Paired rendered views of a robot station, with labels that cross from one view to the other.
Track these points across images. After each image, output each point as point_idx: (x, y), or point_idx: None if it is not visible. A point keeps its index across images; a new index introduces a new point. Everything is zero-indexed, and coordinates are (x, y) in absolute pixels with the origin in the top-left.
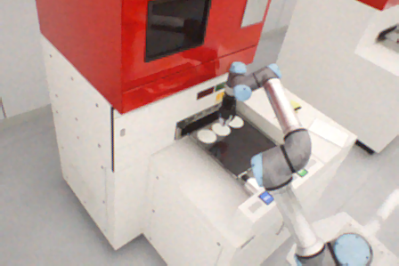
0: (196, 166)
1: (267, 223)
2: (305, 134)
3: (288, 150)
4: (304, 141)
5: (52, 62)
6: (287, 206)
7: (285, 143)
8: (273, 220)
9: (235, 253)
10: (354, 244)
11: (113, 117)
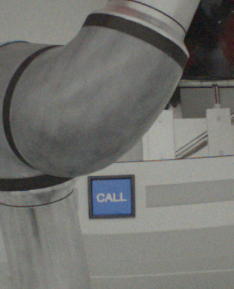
0: None
1: (139, 264)
2: (119, 51)
3: (24, 79)
4: (88, 76)
5: None
6: (8, 253)
7: (56, 48)
8: (181, 267)
9: (3, 274)
10: None
11: None
